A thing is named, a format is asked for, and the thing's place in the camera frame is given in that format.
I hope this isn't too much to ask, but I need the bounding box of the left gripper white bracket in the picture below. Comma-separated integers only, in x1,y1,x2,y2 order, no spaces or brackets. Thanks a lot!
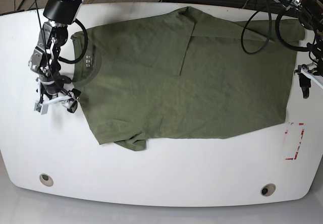
294,63,323,98

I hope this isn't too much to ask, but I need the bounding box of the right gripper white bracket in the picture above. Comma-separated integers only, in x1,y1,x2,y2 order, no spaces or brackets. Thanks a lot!
35,81,81,113

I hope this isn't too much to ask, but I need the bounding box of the olive green t-shirt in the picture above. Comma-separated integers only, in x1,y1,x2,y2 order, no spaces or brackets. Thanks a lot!
73,7,297,151

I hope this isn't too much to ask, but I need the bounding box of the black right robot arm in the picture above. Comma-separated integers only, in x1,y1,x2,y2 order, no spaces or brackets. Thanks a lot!
28,0,88,115

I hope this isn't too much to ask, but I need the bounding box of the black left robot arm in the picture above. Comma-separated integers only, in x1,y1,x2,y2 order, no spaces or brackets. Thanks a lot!
265,0,322,99

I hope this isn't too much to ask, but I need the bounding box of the red tape rectangle marking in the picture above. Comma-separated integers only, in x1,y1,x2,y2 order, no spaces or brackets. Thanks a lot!
281,123,305,161

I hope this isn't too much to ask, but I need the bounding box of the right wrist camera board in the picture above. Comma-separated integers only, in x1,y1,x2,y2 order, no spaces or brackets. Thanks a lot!
34,102,48,115

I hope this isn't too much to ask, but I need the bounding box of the left table cable grommet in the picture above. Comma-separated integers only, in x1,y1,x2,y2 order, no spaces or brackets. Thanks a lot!
39,174,53,187

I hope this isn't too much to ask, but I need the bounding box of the table cable grommet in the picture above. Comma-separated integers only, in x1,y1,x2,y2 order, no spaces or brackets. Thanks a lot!
39,174,53,187
260,184,276,197

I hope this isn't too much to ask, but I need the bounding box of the right table cable grommet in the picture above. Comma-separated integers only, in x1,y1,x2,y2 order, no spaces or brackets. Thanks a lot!
260,184,276,197

